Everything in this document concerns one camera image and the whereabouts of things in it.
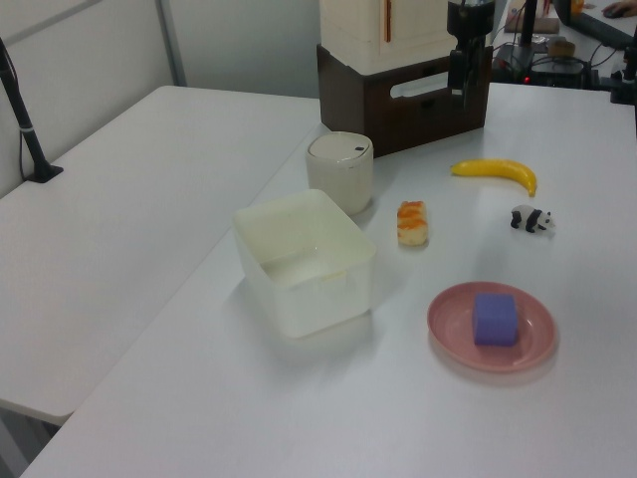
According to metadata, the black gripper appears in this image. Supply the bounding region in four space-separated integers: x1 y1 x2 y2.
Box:
446 0 494 109

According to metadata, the dark brown drawer cabinet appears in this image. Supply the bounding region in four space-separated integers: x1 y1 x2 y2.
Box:
316 43 494 159

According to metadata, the person hand on mouse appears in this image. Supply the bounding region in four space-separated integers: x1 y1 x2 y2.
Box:
600 0 634 19

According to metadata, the black monitor stand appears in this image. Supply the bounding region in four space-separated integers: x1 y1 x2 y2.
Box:
516 0 539 49

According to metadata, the black electronics box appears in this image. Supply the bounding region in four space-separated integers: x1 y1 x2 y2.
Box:
526 57 589 89

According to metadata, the yellow banana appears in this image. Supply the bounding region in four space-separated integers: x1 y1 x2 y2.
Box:
450 157 538 198

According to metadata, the cardboard tape roll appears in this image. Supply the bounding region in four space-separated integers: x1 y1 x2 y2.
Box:
546 38 577 58

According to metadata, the black laptop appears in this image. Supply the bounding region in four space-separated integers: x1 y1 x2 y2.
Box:
551 0 637 51

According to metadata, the beige lidded trash can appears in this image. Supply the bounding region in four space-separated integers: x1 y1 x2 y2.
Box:
305 130 375 217

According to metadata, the orange glazed bread toy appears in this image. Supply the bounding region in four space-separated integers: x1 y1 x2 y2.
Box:
396 200 430 248

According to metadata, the panda figurine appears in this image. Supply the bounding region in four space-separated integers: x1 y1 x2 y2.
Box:
510 203 557 239

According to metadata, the pink plate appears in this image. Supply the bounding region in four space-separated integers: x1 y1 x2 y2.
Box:
426 281 557 372

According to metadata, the purple cube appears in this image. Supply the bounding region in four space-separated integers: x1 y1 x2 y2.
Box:
472 292 520 348

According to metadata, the cream plastic storage box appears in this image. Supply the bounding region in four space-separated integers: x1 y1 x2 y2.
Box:
232 188 378 340

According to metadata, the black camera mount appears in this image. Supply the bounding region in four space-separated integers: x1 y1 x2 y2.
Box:
608 44 637 106

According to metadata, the black camera pole with clamp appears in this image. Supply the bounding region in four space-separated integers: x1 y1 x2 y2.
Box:
0 37 65 183

